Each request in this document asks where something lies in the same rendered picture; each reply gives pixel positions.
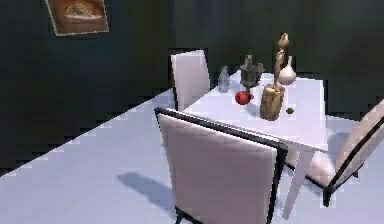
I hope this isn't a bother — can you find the framed brown wall picture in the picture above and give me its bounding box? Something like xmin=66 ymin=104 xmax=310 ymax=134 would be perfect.
xmin=45 ymin=0 xmax=110 ymax=37

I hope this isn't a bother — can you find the white round-bellied vase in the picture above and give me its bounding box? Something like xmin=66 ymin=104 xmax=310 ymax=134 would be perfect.
xmin=277 ymin=55 xmax=297 ymax=86

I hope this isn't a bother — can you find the pale pink black-framed chair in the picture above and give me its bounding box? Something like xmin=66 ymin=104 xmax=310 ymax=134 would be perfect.
xmin=285 ymin=98 xmax=384 ymax=208
xmin=153 ymin=106 xmax=289 ymax=224
xmin=168 ymin=48 xmax=212 ymax=112

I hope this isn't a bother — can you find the white dining table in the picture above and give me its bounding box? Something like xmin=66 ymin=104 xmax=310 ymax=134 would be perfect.
xmin=182 ymin=69 xmax=330 ymax=221

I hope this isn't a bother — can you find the red apple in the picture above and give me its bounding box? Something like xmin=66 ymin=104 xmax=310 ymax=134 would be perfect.
xmin=234 ymin=90 xmax=255 ymax=106

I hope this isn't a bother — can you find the clear glass bottle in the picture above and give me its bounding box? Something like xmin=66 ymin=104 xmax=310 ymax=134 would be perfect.
xmin=218 ymin=65 xmax=231 ymax=94

